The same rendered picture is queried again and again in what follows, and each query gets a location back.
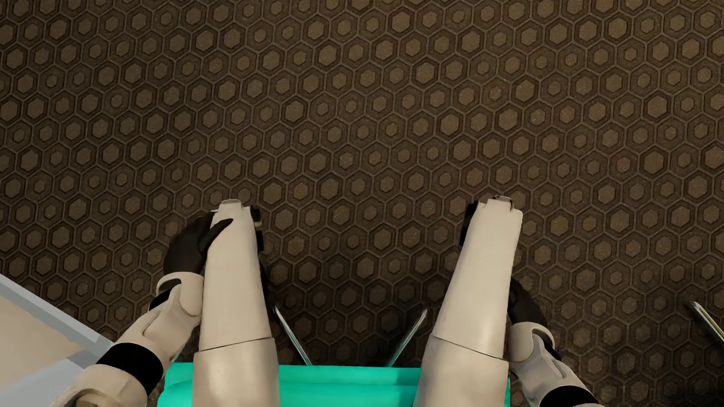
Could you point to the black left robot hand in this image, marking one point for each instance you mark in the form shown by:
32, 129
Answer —
191, 252

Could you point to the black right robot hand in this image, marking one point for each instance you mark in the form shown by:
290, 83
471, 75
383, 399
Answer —
524, 307

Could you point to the teal chair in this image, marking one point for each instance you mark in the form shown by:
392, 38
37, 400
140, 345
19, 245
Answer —
339, 384

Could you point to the white right robot leg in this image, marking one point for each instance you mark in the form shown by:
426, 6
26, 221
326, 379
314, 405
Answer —
478, 308

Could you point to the white robot leg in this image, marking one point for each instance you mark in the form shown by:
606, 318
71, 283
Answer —
235, 308
478, 308

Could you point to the white left robot leg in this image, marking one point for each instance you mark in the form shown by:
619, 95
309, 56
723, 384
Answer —
235, 308

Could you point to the chrome furniture leg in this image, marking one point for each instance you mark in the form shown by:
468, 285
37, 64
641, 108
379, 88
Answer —
708, 317

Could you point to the grey and beige table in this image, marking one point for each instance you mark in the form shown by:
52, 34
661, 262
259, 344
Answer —
34, 350

